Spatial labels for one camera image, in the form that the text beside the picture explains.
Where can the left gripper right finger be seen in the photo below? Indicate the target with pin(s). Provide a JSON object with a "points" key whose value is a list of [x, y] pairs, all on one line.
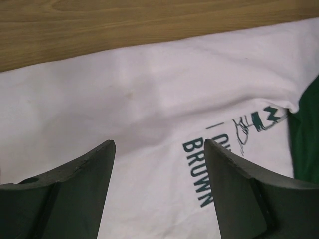
{"points": [[252, 202]]}

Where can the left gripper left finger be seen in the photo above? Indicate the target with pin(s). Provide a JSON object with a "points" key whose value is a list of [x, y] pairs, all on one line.
{"points": [[66, 202]]}

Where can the white green raglan t-shirt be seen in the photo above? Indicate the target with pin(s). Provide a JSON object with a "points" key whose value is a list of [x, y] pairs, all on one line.
{"points": [[159, 103]]}

